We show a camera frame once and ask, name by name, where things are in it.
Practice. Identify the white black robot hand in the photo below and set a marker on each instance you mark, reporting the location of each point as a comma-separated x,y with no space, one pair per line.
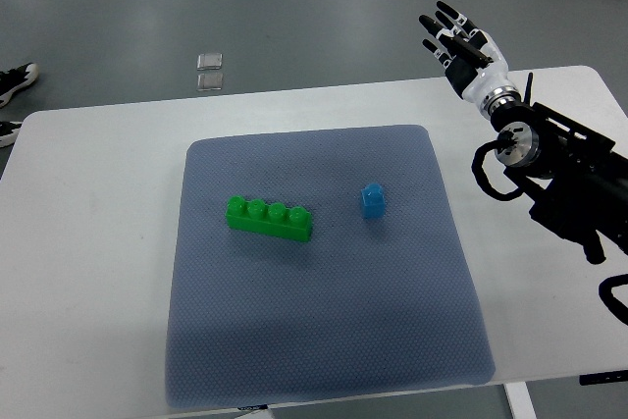
473,64

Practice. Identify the blue toy block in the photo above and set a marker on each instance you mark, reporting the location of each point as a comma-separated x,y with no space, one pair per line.
372,201

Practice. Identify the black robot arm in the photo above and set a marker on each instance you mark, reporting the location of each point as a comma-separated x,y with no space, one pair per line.
577,183

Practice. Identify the green four-stud toy block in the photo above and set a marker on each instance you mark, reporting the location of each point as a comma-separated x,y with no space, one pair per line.
269,219

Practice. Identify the grey-blue textured mat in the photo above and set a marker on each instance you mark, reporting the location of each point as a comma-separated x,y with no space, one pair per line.
365,306

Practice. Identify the upper metal floor plate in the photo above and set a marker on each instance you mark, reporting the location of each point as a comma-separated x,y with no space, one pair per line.
209,61

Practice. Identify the white table leg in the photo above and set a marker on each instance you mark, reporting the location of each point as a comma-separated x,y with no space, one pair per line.
519,401

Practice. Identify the black table control panel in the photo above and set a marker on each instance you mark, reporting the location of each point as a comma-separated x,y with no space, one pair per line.
603,378

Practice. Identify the black white left sneaker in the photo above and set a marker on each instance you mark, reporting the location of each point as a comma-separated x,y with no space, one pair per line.
16,80

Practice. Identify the black white sneaker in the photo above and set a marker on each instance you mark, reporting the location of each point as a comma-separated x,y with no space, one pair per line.
9,132
16,80

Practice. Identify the black white right sneaker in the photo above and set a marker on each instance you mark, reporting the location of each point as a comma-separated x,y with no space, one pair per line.
9,132

